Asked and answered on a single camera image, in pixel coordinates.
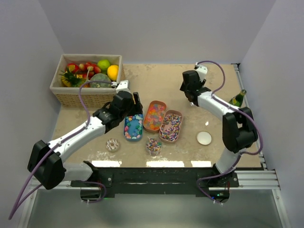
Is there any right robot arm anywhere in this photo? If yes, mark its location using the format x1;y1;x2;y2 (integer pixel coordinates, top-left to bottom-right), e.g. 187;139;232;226
180;69;258;187

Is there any red strawberries bunch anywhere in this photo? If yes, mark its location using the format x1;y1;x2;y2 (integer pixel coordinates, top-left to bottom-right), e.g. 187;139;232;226
66;62;102;79

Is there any blue tray of star candies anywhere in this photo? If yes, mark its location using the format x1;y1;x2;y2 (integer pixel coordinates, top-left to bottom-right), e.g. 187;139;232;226
123;114;143;142

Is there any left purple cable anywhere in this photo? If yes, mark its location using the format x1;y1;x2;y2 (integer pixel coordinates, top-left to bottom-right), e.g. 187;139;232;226
8;80;118;220

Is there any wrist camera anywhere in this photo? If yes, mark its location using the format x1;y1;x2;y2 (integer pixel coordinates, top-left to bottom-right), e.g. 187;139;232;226
115;80;130;94
194;62;208;82

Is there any green glass bottle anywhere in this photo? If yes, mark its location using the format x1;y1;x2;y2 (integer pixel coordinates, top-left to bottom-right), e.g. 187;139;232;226
229;89;247;107

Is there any pink tray of lollipops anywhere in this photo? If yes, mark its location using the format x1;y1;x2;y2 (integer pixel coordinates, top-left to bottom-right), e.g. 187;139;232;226
159;110;183;143

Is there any green lime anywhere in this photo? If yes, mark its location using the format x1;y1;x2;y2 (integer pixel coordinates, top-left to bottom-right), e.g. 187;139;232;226
97;59;111;71

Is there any orange tray of gummy stars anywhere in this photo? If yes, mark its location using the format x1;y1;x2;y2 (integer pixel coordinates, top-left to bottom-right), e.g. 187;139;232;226
143;100;167;133

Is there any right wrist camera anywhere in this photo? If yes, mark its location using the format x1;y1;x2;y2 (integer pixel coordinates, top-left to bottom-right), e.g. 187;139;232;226
194;62;208;82

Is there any yellow lemon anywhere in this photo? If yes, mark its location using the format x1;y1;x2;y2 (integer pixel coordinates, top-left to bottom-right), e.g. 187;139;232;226
107;65;119;81

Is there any wicker basket with liner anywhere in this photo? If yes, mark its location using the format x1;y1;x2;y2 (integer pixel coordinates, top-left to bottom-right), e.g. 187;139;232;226
50;54;124;107

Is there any small pineapple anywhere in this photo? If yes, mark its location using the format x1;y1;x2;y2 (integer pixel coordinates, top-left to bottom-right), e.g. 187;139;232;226
60;69;83;87

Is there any green pumpkin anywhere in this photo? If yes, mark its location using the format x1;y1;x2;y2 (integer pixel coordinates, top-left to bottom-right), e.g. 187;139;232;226
90;73;112;88

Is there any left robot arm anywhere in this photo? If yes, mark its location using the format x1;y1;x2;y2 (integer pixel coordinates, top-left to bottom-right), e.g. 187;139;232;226
28;91;143;190

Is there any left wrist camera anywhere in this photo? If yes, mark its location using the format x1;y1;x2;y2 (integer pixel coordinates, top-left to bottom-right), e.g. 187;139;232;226
115;80;130;94

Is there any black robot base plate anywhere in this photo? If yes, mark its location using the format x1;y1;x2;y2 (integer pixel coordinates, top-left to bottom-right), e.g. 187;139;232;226
71;167;239;203

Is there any clear glass jar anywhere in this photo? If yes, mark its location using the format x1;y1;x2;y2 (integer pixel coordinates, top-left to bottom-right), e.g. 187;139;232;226
145;137;162;156

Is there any sprinkled donut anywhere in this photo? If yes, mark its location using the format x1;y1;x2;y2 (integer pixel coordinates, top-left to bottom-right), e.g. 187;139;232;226
105;138;120;152

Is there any round cream jar lid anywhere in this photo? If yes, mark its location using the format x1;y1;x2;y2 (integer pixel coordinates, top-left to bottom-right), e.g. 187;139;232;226
197;131;212;145

